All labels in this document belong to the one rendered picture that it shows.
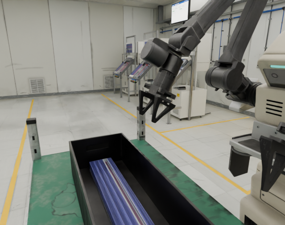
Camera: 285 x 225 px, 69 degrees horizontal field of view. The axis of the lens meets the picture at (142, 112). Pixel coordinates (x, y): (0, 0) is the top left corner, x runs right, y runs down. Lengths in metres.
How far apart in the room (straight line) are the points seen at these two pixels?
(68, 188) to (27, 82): 6.95
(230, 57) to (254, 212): 0.54
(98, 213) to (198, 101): 4.08
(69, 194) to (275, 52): 0.69
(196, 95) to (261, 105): 3.66
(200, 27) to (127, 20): 7.43
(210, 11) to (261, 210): 0.67
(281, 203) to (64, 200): 0.67
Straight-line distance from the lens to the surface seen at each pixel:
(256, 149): 0.72
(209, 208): 0.58
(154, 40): 0.60
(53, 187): 0.67
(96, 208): 0.55
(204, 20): 0.70
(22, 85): 7.54
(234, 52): 0.79
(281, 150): 0.36
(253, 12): 0.85
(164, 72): 0.62
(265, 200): 0.89
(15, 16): 7.55
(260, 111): 0.80
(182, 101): 4.22
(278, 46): 0.71
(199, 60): 4.35
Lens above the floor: 1.31
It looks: 16 degrees down
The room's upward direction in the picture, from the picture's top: straight up
